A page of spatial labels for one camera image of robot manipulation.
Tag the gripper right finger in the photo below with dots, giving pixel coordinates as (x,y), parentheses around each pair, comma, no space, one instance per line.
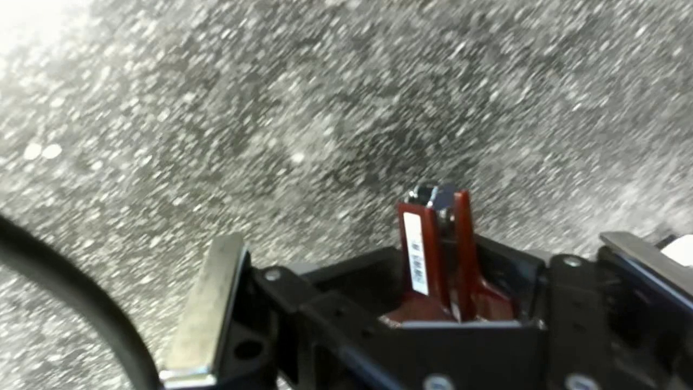
(636,304)

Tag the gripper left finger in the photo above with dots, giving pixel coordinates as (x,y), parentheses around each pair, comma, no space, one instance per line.
(208,317)

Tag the brown marker with label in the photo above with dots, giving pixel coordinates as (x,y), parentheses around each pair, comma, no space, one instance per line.
(440,261)

